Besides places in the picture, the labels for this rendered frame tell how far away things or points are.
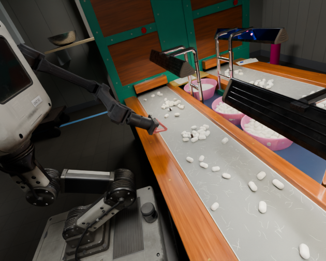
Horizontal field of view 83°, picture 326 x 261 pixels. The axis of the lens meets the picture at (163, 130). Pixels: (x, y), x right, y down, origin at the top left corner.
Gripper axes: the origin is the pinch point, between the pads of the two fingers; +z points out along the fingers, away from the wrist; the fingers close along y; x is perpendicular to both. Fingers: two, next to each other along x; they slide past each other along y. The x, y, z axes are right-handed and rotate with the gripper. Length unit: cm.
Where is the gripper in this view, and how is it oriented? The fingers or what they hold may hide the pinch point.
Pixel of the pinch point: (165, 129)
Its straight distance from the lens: 91.7
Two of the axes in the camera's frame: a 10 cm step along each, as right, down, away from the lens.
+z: 8.6, 2.5, 4.6
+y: -3.1, -4.5, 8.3
